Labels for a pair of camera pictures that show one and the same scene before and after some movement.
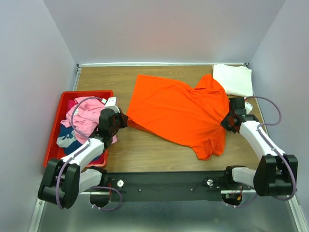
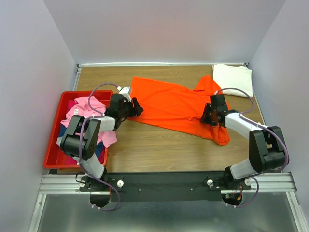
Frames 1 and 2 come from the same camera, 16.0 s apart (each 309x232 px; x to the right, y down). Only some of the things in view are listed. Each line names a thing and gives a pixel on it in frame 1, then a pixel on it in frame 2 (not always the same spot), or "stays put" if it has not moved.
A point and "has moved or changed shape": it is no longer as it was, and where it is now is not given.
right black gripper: [224, 124] → [204, 117]
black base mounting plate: [168, 185] stays put
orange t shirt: [175, 109] has moved or changed shape
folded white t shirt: [237, 80] stays put
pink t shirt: [86, 118] stays put
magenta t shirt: [71, 103] stays put
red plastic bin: [53, 151] stays put
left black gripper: [123, 118] → [135, 111]
